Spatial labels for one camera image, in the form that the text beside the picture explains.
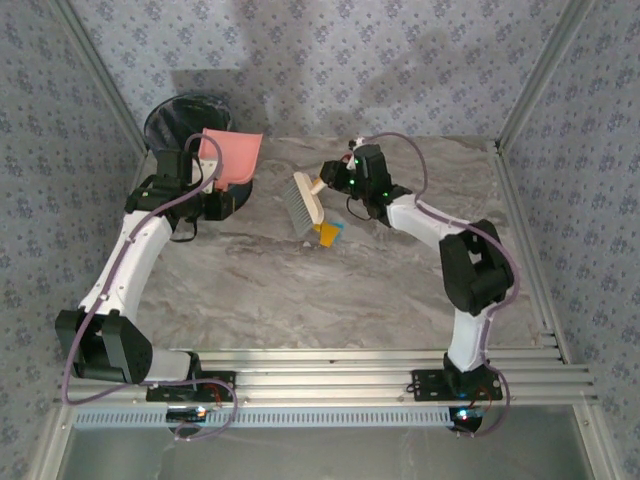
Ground pink plastic dustpan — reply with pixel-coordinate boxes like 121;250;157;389
197;128;265;193

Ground cream hand brush grey bristles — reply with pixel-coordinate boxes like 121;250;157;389
282;171;327;240

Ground shiny plastic bin liner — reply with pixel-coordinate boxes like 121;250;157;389
143;94;232;151

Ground orange paper scrap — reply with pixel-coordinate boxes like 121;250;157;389
316;222;343;250

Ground dark bin with deer print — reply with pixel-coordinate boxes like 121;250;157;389
142;92;255;221

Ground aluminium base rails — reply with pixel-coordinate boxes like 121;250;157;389
53;327;600;407

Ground small controller board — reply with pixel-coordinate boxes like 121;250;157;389
448;405;485;435
166;406;209;425

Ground grey metal sheet panel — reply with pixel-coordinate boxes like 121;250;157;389
49;424;601;480

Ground aluminium frame post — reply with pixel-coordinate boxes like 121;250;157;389
49;0;150;157
493;0;597;154

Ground aluminium side rail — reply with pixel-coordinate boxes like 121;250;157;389
492;141;571;364

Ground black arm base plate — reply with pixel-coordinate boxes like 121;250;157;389
410;368;504;401
145;369;237;404

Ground grey slotted cable duct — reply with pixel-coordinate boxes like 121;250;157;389
72;405;454;430

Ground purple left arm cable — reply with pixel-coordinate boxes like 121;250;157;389
60;133;239;442

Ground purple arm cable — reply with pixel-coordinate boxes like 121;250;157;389
60;133;239;442
355;131;521;439

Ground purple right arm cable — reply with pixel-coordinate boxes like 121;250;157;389
355;131;521;439

